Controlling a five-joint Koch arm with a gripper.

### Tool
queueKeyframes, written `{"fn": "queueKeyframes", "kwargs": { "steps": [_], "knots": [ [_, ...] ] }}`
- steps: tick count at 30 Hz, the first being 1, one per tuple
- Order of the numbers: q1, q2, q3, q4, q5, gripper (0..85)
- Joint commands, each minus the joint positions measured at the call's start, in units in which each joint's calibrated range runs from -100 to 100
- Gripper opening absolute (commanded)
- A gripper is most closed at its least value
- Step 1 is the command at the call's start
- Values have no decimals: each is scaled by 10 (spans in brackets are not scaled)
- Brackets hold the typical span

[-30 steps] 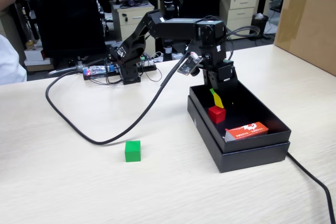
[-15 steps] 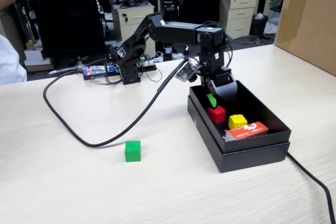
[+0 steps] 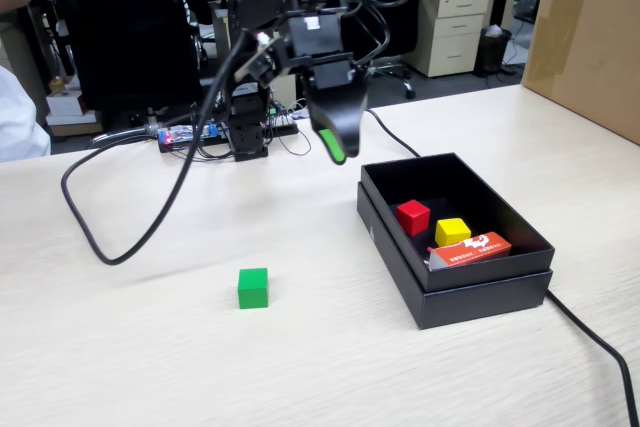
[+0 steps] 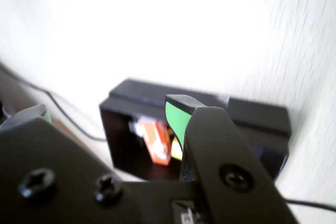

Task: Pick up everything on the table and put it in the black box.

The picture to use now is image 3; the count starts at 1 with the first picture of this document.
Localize white storage boxes stack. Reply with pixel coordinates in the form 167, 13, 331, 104
44, 75, 104, 138

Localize yellow wooden cube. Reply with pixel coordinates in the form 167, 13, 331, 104
434, 217, 473, 248

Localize controller board with red LED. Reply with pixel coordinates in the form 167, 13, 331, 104
156, 121, 222, 154

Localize red wooden cube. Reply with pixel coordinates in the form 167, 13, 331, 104
396, 199, 432, 237

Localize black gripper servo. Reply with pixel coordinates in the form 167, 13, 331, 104
306, 56, 370, 167

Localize beige drawer cabinet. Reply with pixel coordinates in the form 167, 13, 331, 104
402, 0, 494, 79

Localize green wooden cube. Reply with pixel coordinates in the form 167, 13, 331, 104
237, 267, 270, 310

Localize orange paper carton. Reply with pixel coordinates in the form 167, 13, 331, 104
424, 230, 514, 273

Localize thin black wire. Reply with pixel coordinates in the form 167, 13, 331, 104
264, 121, 314, 159

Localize black cardboard box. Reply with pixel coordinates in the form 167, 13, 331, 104
360, 151, 557, 294

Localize black trash bin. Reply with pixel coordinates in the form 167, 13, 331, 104
474, 24, 514, 77

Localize black power strip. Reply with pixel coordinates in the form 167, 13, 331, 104
268, 114, 301, 137

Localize black office chair with castors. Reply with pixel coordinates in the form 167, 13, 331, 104
349, 0, 432, 101

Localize black mesh office chair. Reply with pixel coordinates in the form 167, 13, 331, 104
46, 0, 205, 116

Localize thick black camera cable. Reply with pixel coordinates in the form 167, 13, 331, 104
60, 30, 251, 267

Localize black open box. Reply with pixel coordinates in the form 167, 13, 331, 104
355, 180, 554, 331

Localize grey cable bundle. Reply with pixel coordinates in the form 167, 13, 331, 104
88, 121, 162, 150

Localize large brown cardboard box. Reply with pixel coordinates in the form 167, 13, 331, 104
521, 0, 640, 146

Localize black power cable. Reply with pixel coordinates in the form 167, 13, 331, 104
364, 106, 640, 427

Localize person in white shirt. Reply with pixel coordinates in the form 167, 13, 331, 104
0, 0, 52, 164

